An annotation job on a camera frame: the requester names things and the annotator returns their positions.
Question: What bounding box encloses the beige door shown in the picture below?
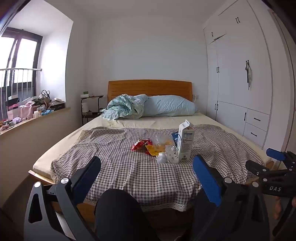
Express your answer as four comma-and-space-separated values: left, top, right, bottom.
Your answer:
269, 9, 296, 167

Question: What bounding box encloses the yellow snack packet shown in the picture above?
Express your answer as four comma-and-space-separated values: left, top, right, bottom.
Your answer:
145, 145, 167, 156

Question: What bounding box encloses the person's right hand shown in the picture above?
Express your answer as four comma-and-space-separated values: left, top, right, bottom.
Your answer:
273, 198, 283, 220

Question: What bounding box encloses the clear plastic bag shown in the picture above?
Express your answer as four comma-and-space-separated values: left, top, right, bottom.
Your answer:
151, 134, 176, 149

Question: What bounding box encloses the teal floral quilt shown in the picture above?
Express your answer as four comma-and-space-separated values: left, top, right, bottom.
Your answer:
100, 94, 149, 121

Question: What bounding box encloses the pink gift bag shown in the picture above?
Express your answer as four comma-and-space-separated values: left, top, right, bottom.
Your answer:
20, 103, 36, 119

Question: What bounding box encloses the wooden windowsill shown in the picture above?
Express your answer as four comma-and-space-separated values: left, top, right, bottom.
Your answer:
0, 105, 71, 138

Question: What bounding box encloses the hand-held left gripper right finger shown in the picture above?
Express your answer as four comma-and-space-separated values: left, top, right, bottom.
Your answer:
192, 155, 270, 241

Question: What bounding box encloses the black box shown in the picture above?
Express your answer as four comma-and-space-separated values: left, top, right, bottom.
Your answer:
50, 102, 66, 111

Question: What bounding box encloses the dark framed window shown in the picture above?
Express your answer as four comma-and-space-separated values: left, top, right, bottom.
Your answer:
0, 27, 43, 121

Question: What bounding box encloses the white wardrobe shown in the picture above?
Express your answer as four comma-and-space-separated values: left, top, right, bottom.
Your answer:
203, 0, 292, 149

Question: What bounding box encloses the person's knee in black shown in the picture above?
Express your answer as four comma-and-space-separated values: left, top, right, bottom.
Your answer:
94, 188, 160, 241

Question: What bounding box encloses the light blue pillow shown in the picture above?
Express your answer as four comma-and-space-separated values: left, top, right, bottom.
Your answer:
142, 95, 199, 117

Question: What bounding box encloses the white milk carton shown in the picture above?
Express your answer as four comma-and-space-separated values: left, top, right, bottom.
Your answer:
178, 120, 195, 162

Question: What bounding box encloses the black metal nightstand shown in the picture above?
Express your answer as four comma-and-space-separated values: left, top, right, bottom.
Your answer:
80, 95, 104, 126

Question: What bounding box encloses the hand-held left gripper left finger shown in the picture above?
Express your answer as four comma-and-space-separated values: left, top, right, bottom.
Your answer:
24, 156, 102, 241

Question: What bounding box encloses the brown checked blanket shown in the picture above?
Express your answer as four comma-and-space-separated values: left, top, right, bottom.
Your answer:
51, 124, 272, 212

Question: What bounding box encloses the blue snack packet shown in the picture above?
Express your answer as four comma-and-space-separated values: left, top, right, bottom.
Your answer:
171, 132, 181, 149

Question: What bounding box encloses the woven handbag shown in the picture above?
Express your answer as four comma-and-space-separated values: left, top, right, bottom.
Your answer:
38, 90, 51, 105

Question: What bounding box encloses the white metal railing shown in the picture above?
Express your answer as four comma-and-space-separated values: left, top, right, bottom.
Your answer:
0, 68, 43, 102

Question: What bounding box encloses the crumpled white plastic bag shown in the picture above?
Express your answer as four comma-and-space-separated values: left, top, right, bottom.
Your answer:
165, 145, 180, 164

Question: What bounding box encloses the small red snack packet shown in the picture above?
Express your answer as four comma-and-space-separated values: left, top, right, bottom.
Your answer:
131, 138, 153, 152

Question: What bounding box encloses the cream bed sheet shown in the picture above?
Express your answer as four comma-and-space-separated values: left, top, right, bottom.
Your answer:
33, 111, 275, 181

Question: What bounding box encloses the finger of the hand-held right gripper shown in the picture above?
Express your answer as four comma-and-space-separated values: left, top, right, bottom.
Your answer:
245, 159, 289, 180
266, 148, 296, 173

